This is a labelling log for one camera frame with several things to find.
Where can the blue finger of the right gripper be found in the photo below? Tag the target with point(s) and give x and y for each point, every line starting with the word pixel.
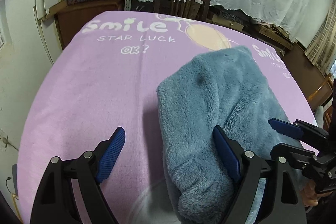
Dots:
pixel 298 130

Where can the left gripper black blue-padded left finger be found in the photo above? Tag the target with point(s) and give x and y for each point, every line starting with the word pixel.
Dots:
pixel 55 200

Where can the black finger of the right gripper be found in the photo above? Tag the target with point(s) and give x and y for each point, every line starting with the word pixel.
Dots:
pixel 320 169

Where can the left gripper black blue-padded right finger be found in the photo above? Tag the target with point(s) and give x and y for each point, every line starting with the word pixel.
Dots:
pixel 281 201

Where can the blue fluffy fleece garment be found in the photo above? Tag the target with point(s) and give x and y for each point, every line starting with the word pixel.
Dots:
pixel 220 88

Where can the person's right hand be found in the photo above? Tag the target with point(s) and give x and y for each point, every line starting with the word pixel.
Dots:
pixel 309 196

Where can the beige striped window curtain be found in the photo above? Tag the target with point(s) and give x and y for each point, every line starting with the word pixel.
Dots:
pixel 321 50

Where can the purple printed blanket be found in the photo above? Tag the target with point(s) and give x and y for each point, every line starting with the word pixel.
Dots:
pixel 107 78

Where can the dark wooden chair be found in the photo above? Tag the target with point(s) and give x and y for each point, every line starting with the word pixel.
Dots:
pixel 189 9

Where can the brown wooden cabinet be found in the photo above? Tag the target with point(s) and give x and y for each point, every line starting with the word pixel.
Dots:
pixel 72 18

